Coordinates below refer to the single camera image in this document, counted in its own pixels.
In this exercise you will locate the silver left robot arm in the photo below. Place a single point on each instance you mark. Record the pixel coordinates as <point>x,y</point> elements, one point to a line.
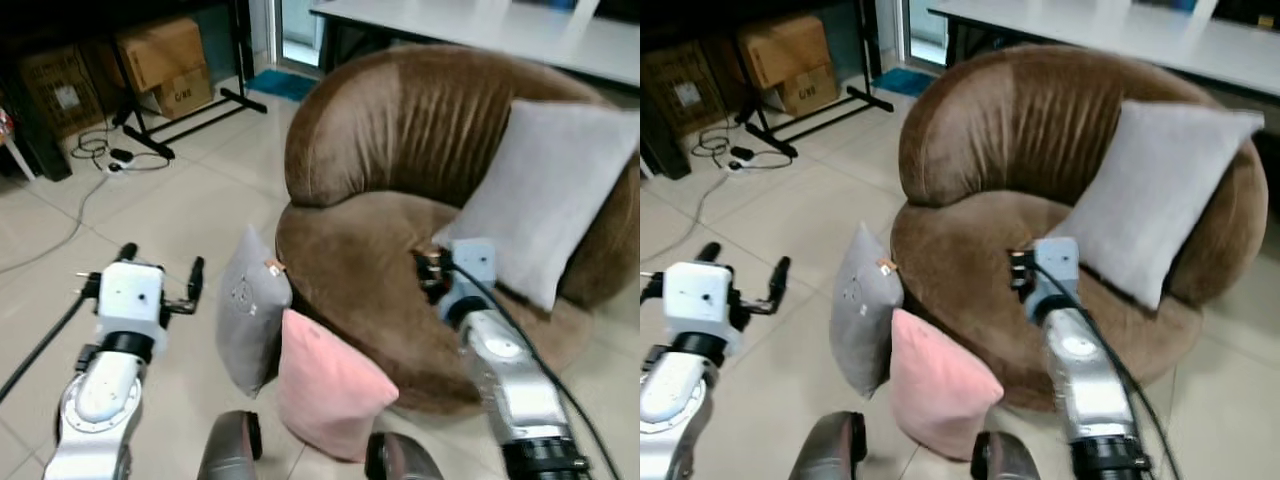
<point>100,400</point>
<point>675,400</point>

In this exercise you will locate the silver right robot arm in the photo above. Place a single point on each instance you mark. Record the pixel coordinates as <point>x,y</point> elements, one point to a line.
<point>515,380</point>
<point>1090,380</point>

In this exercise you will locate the small grey pillow with tag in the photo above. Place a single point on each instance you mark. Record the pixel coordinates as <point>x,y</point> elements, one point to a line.
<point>248,320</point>
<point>862,320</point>

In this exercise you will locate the brown round velvet sofa chair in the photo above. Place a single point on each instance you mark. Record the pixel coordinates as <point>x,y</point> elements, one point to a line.
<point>1000,130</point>
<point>390,130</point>

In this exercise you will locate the large light grey pillow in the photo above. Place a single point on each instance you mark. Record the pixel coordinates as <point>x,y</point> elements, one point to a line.
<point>550,190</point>
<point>1160,190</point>

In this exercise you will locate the pink pillow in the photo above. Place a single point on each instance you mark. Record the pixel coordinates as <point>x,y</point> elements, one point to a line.
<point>325,395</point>
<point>935,390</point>

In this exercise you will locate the black power adapter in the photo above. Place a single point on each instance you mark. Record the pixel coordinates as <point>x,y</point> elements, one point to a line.
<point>742,153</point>
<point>121,156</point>

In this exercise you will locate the black metal stand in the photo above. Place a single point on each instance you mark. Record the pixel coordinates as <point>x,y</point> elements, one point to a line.
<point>775,135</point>
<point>150,138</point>

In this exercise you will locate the grey left robot leg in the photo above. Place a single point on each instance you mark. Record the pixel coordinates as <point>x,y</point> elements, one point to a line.
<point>828,450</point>
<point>230,450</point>

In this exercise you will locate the grey robot leg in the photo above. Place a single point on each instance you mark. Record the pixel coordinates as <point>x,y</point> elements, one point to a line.
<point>230,450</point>
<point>828,450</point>
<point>400,460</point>
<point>1003,460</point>

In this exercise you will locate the dark labelled cardboard box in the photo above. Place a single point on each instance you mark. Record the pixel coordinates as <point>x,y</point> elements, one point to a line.
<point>688,88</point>
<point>62,92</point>

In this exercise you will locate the small printed cardboard box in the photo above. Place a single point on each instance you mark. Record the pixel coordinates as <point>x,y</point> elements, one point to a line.
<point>810,92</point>
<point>185,95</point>

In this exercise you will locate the grey right robot leg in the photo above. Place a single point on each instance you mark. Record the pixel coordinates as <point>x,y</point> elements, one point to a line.
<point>1003,460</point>
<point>400,460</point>

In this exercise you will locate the large tilted cardboard box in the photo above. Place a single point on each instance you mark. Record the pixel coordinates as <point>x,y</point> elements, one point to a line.
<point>160,52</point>
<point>785,48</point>

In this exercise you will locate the blue door mat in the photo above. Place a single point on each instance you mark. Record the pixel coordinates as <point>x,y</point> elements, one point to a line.
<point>282,85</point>
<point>905,81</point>

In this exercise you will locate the white long table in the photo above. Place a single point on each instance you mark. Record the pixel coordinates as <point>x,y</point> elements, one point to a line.
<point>480,30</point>
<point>1120,35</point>

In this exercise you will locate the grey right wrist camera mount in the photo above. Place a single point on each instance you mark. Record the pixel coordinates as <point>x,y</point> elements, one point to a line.
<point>1058,266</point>
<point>475,268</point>

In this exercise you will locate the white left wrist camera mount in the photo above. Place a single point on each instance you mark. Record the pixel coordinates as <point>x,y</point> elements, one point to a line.
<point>130,298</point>
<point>698,298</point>

